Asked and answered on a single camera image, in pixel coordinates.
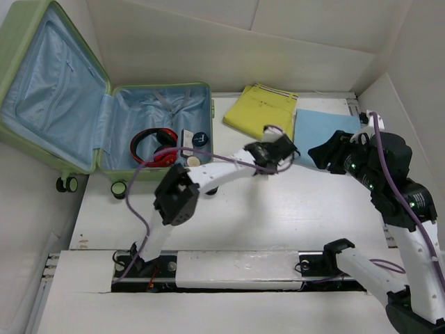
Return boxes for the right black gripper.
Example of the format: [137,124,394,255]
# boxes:
[307,129,381,191]

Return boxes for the light blue cloth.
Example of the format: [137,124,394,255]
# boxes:
[293,109,361,168]

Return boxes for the yellow shorts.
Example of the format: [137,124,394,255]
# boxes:
[223,83,298,139]

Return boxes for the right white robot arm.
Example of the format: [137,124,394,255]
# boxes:
[308,130,444,333]

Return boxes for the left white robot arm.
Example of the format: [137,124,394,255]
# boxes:
[125,134,300,276]

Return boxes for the dark blue round tin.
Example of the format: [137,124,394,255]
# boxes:
[192,132,209,148]

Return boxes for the beige round compact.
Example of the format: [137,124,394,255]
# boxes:
[186,155,201,167]

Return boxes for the white black rectangular box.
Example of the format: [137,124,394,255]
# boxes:
[181,129,194,157]

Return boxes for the red black headphones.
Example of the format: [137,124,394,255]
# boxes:
[129,127,178,168]

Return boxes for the white foam base cover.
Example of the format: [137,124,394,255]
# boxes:
[175,250,302,290]

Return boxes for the green suitcase blue lining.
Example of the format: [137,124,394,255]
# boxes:
[1,1,214,199]

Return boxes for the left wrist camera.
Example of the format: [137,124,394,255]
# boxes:
[261,125,286,143]

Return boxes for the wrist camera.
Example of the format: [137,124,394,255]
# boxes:
[359,110,385,130]
[261,125,286,143]

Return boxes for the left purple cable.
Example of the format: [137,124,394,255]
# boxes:
[114,125,300,281]

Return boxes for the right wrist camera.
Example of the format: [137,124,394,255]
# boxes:
[359,110,385,130]

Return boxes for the black metal base rail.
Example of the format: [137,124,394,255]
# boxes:
[111,250,363,293]

